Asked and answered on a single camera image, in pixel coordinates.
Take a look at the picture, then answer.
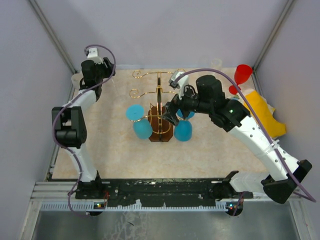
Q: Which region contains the gold wire glass rack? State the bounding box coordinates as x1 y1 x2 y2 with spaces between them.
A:
129 70 176 142

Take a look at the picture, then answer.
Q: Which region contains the patterned yellow cloth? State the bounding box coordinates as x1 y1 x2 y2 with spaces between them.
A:
242 88 287 139

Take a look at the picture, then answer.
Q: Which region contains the aluminium corner post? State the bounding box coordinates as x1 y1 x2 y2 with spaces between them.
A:
252 0 297 73
26 0 77 74

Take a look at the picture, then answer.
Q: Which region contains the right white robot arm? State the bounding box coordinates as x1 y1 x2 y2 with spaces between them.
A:
162 75 312 204

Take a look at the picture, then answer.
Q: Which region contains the blue wine glass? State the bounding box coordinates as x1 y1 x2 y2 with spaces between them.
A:
125 104 153 140
173 109 195 142

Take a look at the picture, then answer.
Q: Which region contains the right aluminium corner post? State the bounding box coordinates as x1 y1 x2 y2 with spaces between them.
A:
252 0 297 73

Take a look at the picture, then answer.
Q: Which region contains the clear wine glass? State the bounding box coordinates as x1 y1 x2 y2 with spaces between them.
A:
71 73 83 90
211 58 223 70

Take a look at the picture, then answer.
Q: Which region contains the left aluminium corner post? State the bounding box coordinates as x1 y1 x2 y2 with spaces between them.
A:
26 0 77 74

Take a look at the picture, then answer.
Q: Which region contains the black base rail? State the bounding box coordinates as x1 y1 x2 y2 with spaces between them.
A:
32 177 301 217

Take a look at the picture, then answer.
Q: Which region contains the red plastic wine glass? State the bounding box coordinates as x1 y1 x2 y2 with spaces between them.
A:
234 64 253 89

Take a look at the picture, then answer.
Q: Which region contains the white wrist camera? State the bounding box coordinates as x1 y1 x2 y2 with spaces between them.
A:
168 70 189 100
84 47 104 65

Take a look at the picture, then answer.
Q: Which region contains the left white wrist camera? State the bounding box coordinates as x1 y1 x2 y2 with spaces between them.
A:
84 47 104 65

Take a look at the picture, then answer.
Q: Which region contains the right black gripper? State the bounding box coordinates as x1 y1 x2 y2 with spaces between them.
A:
161 82 212 126

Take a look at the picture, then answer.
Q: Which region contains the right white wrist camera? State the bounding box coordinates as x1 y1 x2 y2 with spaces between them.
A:
168 70 189 100

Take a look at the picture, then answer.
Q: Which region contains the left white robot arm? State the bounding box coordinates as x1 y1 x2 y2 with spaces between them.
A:
51 57 116 199

